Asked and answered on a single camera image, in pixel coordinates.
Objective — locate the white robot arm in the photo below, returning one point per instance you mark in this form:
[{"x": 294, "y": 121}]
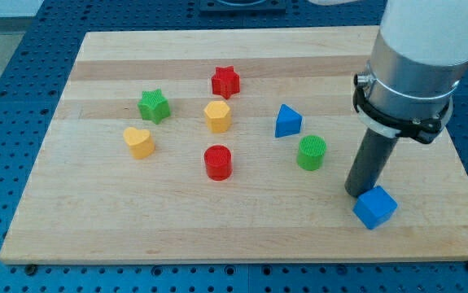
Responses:
[{"x": 418, "y": 59}]

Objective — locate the wooden board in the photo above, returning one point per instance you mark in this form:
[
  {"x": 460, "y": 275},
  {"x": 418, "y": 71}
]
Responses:
[{"x": 89, "y": 202}]

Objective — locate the red cylinder block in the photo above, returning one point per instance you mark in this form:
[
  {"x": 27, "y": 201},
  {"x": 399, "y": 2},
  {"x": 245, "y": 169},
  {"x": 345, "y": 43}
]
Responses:
[{"x": 218, "y": 162}]

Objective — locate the yellow hexagon block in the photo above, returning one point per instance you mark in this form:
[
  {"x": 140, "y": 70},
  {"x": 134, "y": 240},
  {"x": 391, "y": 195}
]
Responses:
[{"x": 218, "y": 116}]

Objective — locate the blue triangle block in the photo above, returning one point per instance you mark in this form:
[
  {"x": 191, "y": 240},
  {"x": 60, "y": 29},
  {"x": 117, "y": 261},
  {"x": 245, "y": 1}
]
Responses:
[{"x": 288, "y": 122}]

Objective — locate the red star block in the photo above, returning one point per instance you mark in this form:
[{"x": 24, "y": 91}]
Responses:
[{"x": 225, "y": 82}]

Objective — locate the green cylinder block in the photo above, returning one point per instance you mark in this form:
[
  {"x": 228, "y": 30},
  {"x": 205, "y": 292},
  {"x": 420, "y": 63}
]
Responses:
[{"x": 311, "y": 152}]

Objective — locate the green star block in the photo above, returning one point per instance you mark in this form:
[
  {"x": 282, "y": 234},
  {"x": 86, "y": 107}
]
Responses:
[{"x": 153, "y": 106}]

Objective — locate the yellow heart block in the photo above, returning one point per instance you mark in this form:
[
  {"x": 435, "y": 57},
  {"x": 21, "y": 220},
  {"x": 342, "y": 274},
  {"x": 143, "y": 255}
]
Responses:
[{"x": 139, "y": 142}]

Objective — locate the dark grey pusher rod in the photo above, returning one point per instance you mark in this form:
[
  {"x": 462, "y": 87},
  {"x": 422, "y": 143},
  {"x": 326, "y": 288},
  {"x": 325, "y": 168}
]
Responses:
[{"x": 374, "y": 151}]

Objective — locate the blue cube block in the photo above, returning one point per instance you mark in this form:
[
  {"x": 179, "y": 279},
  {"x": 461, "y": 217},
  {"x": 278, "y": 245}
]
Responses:
[{"x": 374, "y": 207}]

